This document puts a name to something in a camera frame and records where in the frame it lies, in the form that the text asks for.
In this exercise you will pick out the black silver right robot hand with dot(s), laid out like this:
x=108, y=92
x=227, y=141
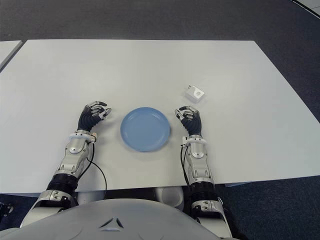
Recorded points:
x=193, y=123

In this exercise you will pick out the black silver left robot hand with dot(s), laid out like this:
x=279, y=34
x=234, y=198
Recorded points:
x=86, y=120

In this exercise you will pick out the white square charger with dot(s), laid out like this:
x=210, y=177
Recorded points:
x=195, y=94

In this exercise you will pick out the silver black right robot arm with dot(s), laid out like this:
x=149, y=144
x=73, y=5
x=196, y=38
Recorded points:
x=198, y=160

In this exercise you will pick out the blue round plate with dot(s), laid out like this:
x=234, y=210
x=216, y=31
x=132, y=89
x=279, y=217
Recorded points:
x=145, y=130

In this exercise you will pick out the white rounded robot leg cover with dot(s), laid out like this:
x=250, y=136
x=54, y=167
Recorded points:
x=170, y=196

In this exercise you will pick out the grey robot torso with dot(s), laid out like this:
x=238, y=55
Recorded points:
x=112, y=220

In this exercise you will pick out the white neighbouring table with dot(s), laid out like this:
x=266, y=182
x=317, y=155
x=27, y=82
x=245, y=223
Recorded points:
x=7, y=50

